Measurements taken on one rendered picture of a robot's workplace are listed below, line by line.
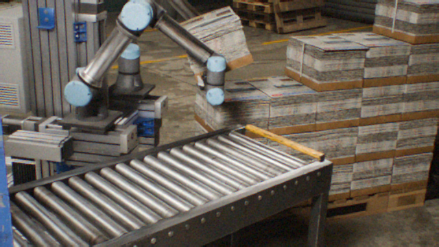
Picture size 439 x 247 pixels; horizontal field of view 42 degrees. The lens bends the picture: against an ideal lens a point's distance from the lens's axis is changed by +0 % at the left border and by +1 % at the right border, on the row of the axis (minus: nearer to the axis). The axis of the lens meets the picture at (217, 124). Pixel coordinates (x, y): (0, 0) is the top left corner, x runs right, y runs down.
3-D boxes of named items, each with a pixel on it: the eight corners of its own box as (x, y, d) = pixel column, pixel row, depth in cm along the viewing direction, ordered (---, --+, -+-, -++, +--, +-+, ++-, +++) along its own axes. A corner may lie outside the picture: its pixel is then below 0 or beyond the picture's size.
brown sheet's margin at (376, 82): (326, 71, 347) (327, 64, 345) (365, 67, 358) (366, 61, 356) (364, 87, 314) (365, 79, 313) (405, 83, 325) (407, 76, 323)
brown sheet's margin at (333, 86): (284, 73, 336) (285, 66, 335) (325, 71, 347) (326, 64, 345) (317, 91, 303) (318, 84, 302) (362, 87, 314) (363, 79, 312)
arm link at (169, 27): (128, 9, 246) (217, 76, 254) (123, 12, 236) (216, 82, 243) (143, -13, 242) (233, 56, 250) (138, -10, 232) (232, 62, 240)
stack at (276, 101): (191, 211, 345) (193, 81, 316) (351, 186, 387) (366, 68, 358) (214, 244, 311) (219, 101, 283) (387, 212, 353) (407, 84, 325)
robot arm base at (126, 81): (110, 90, 299) (110, 72, 295) (121, 82, 313) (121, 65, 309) (138, 92, 296) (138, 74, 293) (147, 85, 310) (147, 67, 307)
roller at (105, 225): (62, 190, 203) (61, 178, 202) (134, 246, 170) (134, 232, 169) (49, 194, 200) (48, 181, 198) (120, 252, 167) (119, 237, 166)
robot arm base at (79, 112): (68, 119, 253) (67, 99, 250) (83, 109, 267) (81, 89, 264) (100, 123, 250) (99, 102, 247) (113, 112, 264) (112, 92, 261)
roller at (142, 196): (109, 176, 216) (108, 164, 214) (185, 226, 183) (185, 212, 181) (97, 180, 212) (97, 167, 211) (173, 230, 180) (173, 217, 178)
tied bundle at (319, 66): (283, 75, 337) (287, 36, 329) (326, 71, 347) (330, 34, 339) (317, 92, 304) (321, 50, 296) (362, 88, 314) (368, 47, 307)
